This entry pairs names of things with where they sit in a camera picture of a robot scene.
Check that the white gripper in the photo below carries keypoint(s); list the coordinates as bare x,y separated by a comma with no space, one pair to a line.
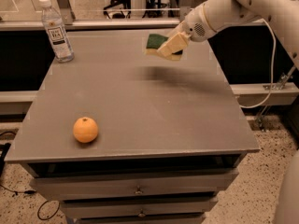
196,26

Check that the green and yellow sponge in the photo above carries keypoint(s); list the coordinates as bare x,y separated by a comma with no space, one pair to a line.
153,44

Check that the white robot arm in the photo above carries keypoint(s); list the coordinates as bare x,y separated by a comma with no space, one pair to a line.
213,16

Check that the grey drawer cabinet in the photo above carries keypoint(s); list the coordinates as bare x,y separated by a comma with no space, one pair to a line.
153,116

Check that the clear plastic water bottle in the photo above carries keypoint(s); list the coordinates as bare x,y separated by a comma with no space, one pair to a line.
54,27

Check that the orange fruit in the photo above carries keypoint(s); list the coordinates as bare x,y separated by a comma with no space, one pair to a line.
85,130

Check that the lower grey drawer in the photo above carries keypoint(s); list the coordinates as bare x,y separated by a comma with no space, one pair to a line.
139,208

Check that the grey drawer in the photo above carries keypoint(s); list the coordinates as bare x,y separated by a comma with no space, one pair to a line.
133,185
139,208

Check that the upper grey drawer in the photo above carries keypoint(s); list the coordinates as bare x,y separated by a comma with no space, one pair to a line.
133,185

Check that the metal railing frame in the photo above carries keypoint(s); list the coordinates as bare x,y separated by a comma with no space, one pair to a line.
25,15

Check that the metal floor bracket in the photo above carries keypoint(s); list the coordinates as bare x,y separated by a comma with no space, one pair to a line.
283,92

